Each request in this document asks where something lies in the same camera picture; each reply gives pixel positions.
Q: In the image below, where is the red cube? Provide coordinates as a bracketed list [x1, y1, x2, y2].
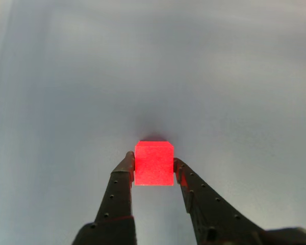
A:
[134, 140, 175, 187]

